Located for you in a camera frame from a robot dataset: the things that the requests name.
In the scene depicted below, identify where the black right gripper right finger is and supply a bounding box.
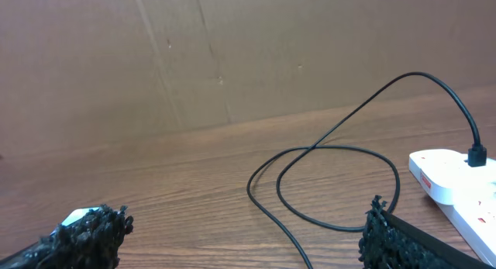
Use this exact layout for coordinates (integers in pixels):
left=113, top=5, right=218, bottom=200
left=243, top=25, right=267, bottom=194
left=359, top=195, right=494, bottom=269

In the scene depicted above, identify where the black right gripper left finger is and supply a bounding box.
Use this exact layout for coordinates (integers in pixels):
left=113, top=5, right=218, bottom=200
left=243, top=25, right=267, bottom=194
left=1, top=205, right=133, bottom=269

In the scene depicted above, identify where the Galaxy S24 smartphone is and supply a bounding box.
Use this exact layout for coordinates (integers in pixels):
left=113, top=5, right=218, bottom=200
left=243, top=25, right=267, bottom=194
left=60, top=207, right=100, bottom=226

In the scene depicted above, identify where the black charger cable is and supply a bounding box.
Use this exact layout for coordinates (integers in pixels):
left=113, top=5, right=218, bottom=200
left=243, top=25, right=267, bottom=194
left=246, top=71, right=488, bottom=269

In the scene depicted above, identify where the white charger plug adapter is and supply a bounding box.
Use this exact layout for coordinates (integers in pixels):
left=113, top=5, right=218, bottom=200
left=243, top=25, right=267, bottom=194
left=408, top=149, right=495, bottom=205

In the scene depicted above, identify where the white power strip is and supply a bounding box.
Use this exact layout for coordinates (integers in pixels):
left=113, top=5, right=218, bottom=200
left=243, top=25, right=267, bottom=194
left=437, top=181, right=495, bottom=267

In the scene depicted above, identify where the brown cardboard backdrop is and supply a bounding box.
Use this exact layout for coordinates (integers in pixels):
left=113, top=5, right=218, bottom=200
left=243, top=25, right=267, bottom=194
left=1, top=0, right=495, bottom=157

